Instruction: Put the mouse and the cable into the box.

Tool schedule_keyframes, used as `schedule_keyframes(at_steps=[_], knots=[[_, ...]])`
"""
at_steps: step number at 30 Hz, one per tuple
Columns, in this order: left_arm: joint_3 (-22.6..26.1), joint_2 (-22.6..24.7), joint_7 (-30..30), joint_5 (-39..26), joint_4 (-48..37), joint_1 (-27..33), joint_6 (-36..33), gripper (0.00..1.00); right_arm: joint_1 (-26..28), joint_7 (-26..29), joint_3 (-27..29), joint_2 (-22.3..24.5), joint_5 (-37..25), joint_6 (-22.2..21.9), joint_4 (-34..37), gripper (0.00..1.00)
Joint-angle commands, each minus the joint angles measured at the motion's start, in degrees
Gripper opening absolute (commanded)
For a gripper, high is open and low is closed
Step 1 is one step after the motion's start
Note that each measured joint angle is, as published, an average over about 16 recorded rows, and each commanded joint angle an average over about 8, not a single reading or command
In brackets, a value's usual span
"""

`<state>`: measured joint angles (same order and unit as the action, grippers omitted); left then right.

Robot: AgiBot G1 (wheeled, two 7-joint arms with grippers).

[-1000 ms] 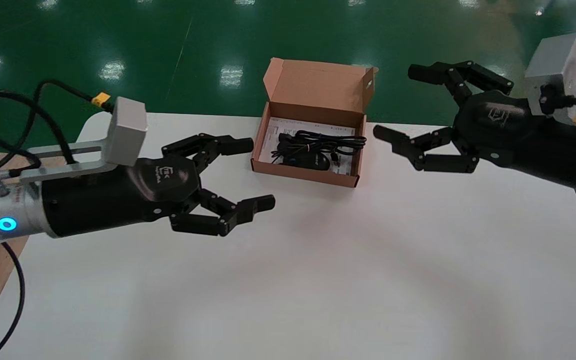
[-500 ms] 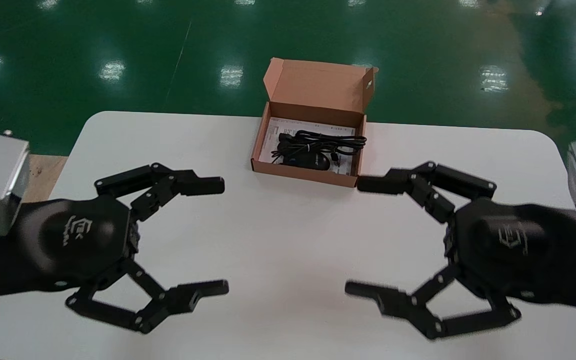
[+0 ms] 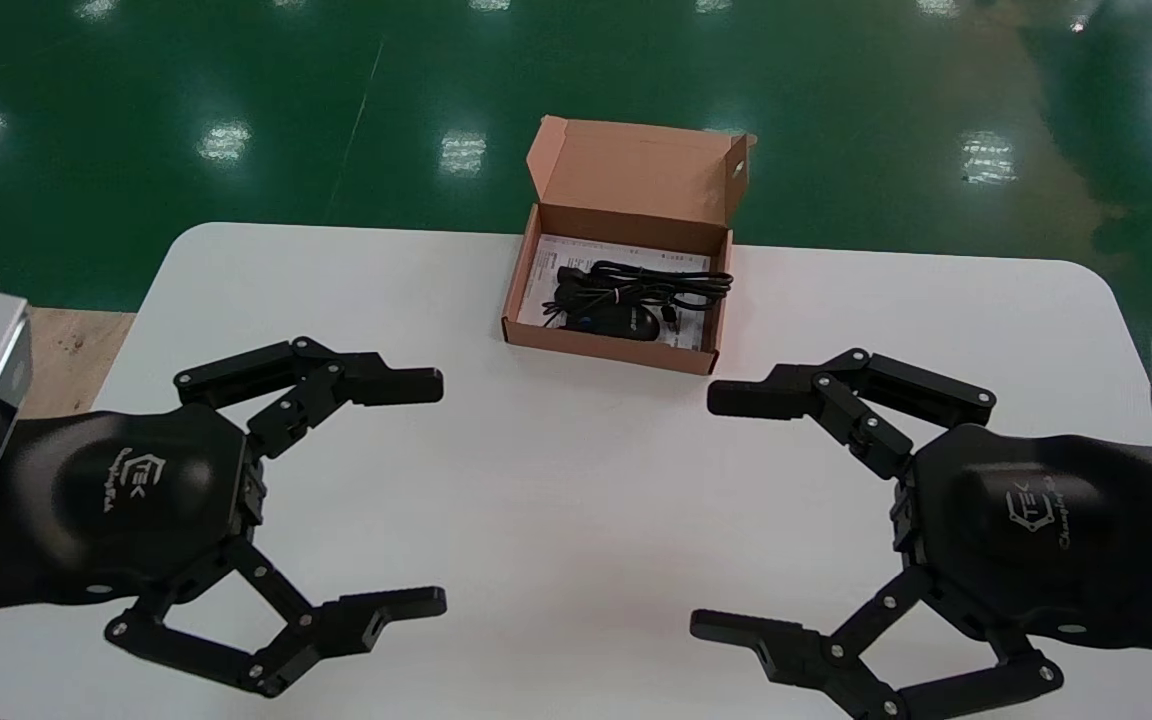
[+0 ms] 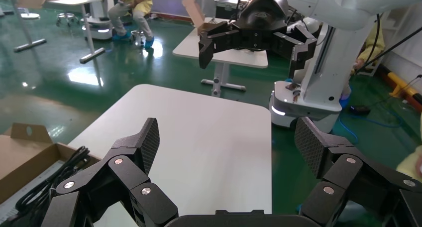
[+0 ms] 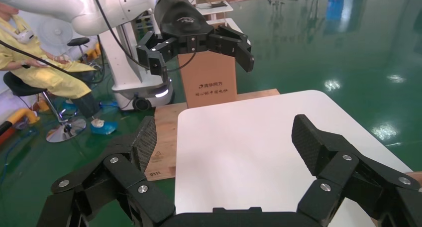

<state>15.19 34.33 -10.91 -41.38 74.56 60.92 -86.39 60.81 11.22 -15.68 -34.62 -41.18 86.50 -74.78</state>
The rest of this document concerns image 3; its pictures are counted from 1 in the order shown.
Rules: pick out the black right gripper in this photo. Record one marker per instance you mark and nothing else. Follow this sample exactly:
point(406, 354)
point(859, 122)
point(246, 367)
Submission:
point(1036, 530)

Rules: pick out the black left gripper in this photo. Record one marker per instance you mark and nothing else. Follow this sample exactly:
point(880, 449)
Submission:
point(136, 500)

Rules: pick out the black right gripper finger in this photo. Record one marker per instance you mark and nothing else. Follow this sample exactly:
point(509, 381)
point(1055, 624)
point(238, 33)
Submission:
point(766, 395)

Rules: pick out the brown cardboard storage box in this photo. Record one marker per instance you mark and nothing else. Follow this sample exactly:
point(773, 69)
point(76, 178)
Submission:
point(626, 170)

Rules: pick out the white printed instruction sheet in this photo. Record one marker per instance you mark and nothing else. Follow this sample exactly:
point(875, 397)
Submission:
point(539, 285)

